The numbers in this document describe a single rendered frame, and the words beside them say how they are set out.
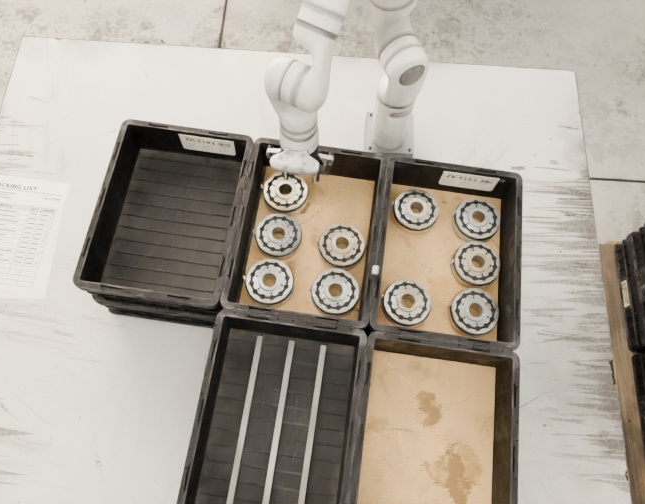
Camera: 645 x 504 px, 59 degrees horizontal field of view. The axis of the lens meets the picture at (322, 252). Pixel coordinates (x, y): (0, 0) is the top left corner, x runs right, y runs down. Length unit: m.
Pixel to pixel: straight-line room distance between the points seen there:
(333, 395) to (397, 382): 0.14
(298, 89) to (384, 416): 0.67
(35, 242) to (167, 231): 0.38
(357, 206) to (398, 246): 0.13
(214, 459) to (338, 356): 0.32
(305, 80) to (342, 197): 0.47
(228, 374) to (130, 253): 0.35
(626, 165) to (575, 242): 1.14
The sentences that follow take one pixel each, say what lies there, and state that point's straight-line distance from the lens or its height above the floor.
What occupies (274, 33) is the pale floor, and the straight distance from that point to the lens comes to 2.72.
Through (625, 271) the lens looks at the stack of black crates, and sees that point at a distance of 2.23.
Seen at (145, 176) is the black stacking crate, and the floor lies 0.83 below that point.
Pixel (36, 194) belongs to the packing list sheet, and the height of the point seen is 0.70.
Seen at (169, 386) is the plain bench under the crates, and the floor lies 0.70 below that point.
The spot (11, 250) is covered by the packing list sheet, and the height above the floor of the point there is 0.70.
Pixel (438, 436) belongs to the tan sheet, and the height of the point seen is 0.83.
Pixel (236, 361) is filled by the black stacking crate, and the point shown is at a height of 0.83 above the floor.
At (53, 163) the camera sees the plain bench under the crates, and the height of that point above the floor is 0.70.
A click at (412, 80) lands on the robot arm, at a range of 1.26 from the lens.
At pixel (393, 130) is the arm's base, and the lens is 1.40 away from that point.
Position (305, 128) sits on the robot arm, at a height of 1.17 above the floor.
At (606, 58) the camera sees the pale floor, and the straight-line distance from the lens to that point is 2.97.
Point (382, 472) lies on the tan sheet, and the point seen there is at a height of 0.83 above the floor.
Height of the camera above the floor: 2.02
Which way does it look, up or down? 69 degrees down
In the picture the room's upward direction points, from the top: 5 degrees clockwise
